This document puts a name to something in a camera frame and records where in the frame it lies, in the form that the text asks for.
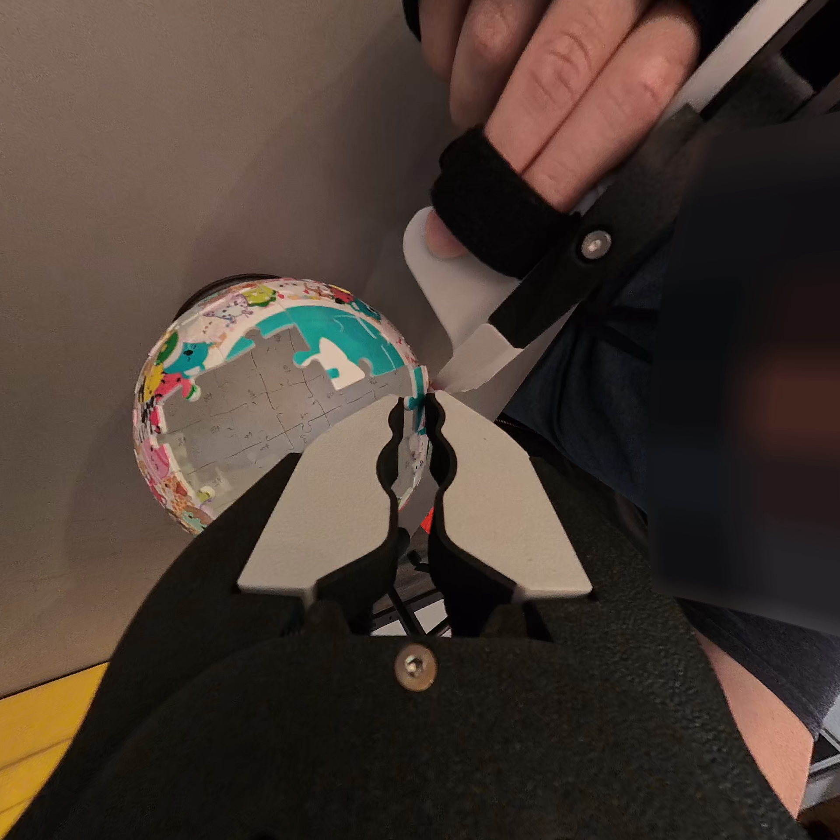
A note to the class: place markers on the person's right hand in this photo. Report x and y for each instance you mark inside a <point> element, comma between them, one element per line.
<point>558,85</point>

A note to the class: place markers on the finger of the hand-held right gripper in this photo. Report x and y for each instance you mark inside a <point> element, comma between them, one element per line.
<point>459,295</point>

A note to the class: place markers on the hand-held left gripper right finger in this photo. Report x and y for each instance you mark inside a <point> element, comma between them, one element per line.
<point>505,512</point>

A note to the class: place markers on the black ball stand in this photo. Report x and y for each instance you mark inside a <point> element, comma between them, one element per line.
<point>220,289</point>

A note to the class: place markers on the yellow object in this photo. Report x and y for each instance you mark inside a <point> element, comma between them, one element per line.
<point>39,741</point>

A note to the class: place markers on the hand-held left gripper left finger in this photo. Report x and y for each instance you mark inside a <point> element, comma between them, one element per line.
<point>315,512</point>

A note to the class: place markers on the colourful puzzle ball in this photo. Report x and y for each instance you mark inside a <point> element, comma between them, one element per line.
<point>341,328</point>

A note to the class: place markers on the person's leg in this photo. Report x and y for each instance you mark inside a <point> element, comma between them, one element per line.
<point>754,735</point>

